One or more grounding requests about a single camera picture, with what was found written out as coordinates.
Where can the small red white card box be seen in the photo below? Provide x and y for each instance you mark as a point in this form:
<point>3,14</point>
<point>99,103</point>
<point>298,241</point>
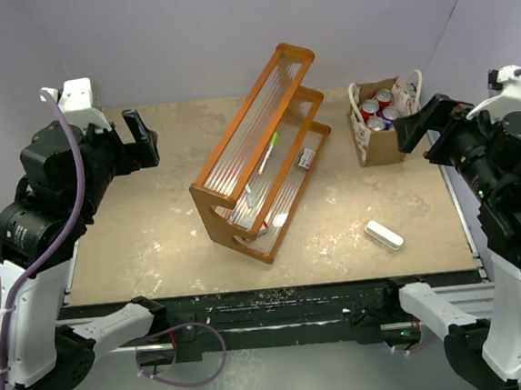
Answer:
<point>305,159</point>

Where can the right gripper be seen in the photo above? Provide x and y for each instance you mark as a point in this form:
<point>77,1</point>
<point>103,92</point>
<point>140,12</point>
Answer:
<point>440,110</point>

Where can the green capped marker pen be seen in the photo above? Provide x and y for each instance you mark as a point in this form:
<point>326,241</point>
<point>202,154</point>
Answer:
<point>268,152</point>

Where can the orange wooden shelf rack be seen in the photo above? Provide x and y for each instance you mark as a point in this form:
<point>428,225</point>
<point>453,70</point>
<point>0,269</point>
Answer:
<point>277,103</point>

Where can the purple soda can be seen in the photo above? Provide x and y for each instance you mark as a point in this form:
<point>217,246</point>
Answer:
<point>376,123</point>
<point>390,114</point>

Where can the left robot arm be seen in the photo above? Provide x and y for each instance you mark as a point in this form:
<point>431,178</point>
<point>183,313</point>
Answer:
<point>68,166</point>

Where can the brown canvas bag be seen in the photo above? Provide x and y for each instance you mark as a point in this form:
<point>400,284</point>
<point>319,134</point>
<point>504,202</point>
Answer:
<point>375,146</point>

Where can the white oblong case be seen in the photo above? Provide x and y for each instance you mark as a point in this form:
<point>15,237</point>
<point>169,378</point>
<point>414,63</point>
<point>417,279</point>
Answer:
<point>384,235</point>

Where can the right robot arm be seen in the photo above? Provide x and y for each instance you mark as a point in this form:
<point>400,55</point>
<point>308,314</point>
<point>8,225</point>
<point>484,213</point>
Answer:
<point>487,352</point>

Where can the red cola can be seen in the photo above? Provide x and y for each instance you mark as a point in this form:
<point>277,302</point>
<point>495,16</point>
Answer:
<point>383,98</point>
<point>369,108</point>

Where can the black table front rail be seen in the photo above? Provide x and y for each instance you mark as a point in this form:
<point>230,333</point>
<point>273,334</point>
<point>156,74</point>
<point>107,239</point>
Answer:
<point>365,312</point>

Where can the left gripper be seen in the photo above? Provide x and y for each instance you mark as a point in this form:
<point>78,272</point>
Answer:
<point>141,153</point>

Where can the grey staple strip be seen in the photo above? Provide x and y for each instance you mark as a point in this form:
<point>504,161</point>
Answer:
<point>250,199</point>

